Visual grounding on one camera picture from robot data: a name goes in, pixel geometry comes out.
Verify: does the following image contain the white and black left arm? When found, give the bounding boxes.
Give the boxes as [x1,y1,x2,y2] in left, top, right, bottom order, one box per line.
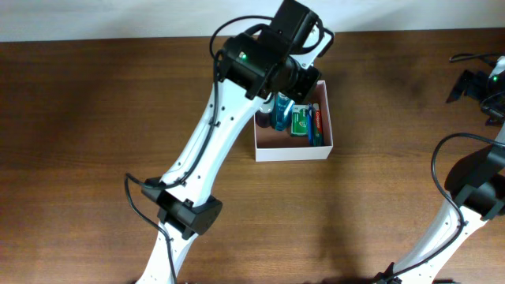
[138,1,332,283]

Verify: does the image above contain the green soap bar pack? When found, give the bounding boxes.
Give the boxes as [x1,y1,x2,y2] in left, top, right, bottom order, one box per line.
[290,105,308,136]

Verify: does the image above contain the teal mouthwash bottle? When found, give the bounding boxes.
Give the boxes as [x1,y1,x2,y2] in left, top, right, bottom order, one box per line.
[271,92,295,131]

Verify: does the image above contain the red and green toothpaste tube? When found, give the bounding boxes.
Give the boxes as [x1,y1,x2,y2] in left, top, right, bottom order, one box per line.
[312,103,324,147]

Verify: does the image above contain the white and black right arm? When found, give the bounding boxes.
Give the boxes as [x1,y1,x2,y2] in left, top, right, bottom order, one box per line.
[373,53,504,284]

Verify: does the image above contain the white open cardboard box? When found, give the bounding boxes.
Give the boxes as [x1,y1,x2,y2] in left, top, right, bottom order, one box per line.
[254,80,333,162]

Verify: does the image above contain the blue disposable razor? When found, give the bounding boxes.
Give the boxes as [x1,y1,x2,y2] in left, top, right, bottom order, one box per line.
[306,103,314,147]

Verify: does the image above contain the clear foam soap pump bottle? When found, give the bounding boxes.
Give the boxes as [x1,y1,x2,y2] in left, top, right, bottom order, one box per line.
[255,94,275,128]

